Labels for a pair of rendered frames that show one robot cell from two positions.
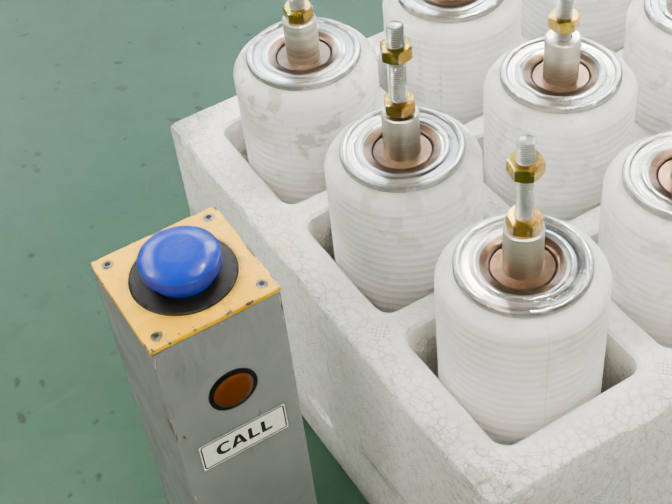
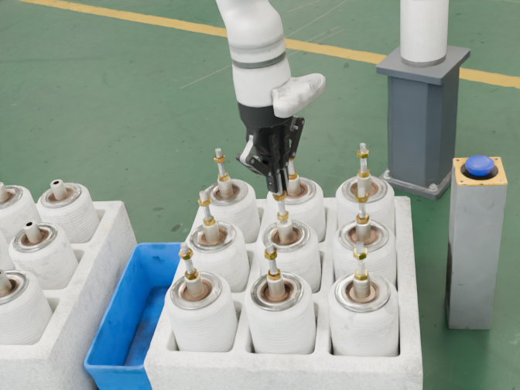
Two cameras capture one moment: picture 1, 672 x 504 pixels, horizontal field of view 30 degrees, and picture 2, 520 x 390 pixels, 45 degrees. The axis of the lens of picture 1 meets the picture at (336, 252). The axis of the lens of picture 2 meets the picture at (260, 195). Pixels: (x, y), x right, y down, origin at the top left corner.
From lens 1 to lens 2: 1.25 m
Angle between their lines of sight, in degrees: 91
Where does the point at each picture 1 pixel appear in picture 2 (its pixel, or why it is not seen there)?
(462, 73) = not seen: hidden behind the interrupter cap
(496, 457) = (398, 203)
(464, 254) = (378, 196)
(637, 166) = (304, 198)
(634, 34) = (241, 246)
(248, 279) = (460, 162)
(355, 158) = (382, 237)
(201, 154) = (418, 346)
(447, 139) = (347, 230)
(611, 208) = (320, 199)
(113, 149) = not seen: outside the picture
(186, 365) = not seen: hidden behind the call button
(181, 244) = (477, 162)
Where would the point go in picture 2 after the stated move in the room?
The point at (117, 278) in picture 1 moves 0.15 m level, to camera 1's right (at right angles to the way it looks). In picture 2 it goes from (500, 176) to (404, 154)
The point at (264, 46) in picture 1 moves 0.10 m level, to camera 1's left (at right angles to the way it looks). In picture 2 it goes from (375, 302) to (449, 328)
